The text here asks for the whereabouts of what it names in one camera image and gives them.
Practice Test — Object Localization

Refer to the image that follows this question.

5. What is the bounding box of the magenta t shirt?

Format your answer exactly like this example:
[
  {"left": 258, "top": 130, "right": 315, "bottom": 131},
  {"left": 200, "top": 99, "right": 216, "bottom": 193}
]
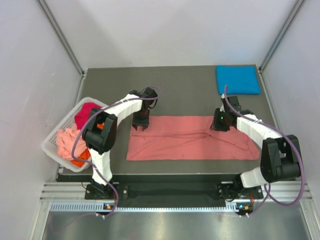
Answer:
[{"left": 74, "top": 102, "right": 101, "bottom": 130}]

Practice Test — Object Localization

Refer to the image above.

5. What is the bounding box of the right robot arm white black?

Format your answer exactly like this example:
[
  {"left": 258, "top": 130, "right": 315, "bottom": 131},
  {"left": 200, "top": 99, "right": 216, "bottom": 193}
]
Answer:
[{"left": 210, "top": 95, "right": 303, "bottom": 198}]

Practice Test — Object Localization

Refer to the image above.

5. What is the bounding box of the grey slotted cable duct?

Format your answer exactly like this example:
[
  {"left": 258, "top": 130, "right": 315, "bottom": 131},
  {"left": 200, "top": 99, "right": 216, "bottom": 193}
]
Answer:
[{"left": 50, "top": 202, "right": 253, "bottom": 213}]

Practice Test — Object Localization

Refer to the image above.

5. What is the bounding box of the orange t shirt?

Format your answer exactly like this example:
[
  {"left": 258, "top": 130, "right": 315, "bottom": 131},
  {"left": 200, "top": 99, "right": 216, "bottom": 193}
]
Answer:
[{"left": 69, "top": 122, "right": 105, "bottom": 168}]

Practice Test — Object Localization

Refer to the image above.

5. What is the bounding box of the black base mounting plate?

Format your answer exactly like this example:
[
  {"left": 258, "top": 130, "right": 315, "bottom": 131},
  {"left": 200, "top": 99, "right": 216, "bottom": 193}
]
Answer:
[{"left": 84, "top": 173, "right": 296, "bottom": 208}]

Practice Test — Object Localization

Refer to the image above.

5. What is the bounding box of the salmon pink t shirt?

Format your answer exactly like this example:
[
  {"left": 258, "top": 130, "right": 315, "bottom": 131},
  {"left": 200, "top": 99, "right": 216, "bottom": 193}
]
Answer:
[{"left": 126, "top": 116, "right": 260, "bottom": 161}]

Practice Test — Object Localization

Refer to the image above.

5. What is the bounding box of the aluminium frame post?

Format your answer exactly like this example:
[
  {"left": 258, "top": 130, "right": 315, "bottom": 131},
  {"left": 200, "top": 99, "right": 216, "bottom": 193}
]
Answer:
[
  {"left": 36, "top": 0, "right": 85, "bottom": 76},
  {"left": 258, "top": 0, "right": 307, "bottom": 74}
]

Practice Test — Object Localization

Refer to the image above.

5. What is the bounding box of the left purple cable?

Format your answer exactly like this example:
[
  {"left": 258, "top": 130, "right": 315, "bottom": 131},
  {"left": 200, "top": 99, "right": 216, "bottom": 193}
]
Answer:
[{"left": 71, "top": 86, "right": 161, "bottom": 217}]

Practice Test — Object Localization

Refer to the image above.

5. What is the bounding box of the folded blue t shirt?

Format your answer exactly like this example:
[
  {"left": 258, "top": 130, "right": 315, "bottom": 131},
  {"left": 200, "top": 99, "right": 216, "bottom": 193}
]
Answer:
[{"left": 216, "top": 65, "right": 261, "bottom": 95}]

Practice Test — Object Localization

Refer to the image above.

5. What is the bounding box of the right aluminium frame post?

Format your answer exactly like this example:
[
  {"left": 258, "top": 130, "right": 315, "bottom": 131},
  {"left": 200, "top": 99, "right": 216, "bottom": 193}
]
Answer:
[{"left": 258, "top": 0, "right": 307, "bottom": 74}]

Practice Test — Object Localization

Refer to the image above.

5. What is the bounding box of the left aluminium frame post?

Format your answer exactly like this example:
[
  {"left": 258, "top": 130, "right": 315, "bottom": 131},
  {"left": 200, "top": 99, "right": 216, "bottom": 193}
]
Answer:
[{"left": 36, "top": 0, "right": 85, "bottom": 76}]

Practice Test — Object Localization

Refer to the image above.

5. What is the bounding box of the white plastic laundry basket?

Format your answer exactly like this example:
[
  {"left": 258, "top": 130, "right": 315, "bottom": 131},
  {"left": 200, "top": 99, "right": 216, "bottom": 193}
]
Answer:
[{"left": 41, "top": 97, "right": 106, "bottom": 173}]

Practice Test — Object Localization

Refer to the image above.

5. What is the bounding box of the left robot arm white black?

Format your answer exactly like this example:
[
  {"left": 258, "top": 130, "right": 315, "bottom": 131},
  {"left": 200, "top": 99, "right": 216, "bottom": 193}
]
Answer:
[{"left": 82, "top": 87, "right": 159, "bottom": 200}]

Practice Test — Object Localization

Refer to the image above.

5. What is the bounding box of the light peach t shirt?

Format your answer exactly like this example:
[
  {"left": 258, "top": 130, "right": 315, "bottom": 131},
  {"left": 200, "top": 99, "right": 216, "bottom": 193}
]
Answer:
[{"left": 56, "top": 123, "right": 87, "bottom": 161}]

